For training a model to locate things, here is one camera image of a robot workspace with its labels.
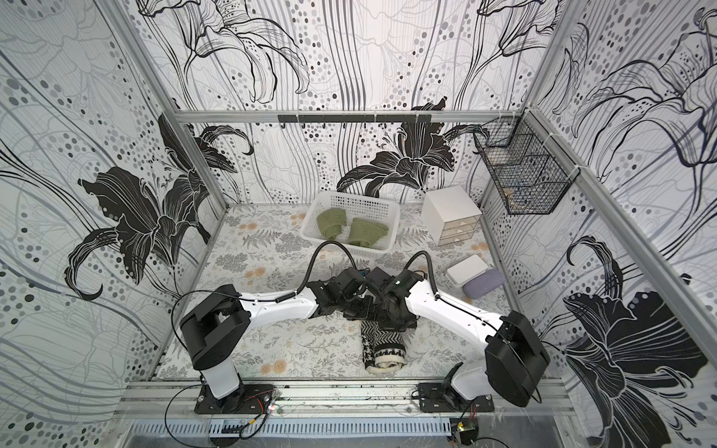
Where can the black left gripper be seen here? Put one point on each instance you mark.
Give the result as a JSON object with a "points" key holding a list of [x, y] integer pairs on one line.
{"points": [[365, 314]]}

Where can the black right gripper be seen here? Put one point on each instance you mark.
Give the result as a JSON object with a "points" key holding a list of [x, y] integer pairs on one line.
{"points": [[389, 313]]}

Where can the black white patterned scarf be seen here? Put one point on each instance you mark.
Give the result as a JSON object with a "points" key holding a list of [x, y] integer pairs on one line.
{"points": [[383, 351]]}

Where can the green knitted scarf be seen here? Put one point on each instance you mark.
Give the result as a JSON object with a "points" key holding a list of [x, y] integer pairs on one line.
{"points": [[366, 233], [331, 223]]}

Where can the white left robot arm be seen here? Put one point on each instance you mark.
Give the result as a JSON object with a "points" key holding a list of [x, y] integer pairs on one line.
{"points": [[213, 328]]}

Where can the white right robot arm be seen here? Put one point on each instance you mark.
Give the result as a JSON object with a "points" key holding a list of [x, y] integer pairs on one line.
{"points": [[514, 359]]}

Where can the white plastic laundry basket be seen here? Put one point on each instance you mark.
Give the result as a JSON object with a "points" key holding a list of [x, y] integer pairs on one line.
{"points": [[365, 208]]}

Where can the white rectangular box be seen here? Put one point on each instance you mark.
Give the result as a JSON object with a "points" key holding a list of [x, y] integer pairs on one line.
{"points": [[466, 270]]}

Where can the white mini drawer cabinet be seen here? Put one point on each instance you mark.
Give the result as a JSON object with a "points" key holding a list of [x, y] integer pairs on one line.
{"points": [[450, 215]]}

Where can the lavender flat pad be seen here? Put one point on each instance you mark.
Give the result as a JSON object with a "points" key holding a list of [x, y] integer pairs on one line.
{"points": [[483, 284]]}

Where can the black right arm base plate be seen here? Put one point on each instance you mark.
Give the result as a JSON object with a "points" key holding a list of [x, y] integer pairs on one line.
{"points": [[465, 388]]}

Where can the white slotted cable duct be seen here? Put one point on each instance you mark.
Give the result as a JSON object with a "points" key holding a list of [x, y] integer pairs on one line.
{"points": [[299, 427]]}

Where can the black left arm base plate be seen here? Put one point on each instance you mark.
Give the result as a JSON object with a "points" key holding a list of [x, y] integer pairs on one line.
{"points": [[251, 400]]}

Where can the black wall hook rail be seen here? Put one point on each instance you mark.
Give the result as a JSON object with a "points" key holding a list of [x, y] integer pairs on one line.
{"points": [[347, 118]]}

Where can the black wire wall basket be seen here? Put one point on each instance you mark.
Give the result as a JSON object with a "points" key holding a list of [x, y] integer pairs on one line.
{"points": [[520, 158]]}

